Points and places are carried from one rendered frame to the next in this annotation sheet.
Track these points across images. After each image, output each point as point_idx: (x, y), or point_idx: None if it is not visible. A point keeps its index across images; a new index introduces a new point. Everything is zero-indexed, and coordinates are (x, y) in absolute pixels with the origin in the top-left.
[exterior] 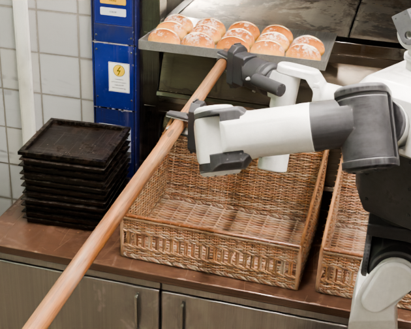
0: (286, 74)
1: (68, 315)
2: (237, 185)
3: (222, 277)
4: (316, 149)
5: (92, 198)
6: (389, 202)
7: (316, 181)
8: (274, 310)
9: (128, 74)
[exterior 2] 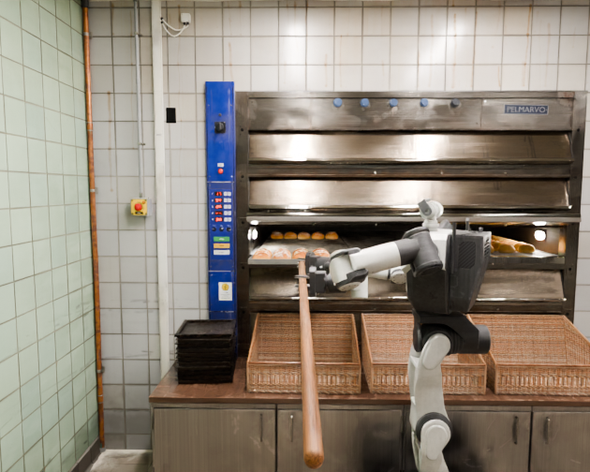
0: None
1: (213, 441)
2: None
3: None
4: (401, 263)
5: (222, 360)
6: (432, 299)
7: (354, 331)
8: (349, 408)
9: (231, 288)
